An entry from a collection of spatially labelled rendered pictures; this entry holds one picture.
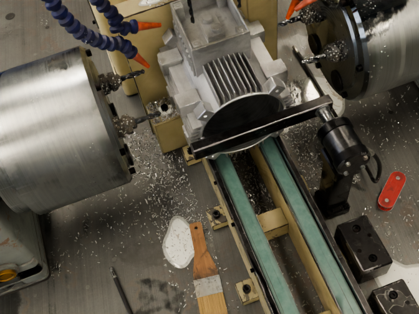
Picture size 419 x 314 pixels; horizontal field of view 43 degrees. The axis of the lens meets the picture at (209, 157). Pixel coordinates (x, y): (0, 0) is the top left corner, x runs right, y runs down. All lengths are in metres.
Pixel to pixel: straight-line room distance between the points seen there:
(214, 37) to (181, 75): 0.09
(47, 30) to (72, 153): 0.70
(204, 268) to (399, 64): 0.50
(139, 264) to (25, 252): 0.21
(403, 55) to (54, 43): 0.88
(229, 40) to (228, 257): 0.42
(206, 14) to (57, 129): 0.31
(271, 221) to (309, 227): 0.11
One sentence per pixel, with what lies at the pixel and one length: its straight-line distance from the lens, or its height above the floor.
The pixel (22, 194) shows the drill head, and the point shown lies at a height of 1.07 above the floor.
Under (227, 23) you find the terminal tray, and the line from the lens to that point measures 0.94.
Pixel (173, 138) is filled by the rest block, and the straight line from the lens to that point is 1.13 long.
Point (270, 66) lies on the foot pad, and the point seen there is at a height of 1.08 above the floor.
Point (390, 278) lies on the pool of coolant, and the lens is 1.05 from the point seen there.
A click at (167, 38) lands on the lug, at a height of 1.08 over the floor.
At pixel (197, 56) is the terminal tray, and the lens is 0.88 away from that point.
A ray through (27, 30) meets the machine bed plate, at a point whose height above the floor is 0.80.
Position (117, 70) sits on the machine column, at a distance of 1.21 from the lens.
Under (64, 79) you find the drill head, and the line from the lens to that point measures 0.86.
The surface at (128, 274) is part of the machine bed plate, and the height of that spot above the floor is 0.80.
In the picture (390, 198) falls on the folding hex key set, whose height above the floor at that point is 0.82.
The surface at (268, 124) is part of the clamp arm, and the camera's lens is 0.91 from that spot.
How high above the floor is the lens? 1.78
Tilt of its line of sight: 58 degrees down
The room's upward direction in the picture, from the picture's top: 11 degrees counter-clockwise
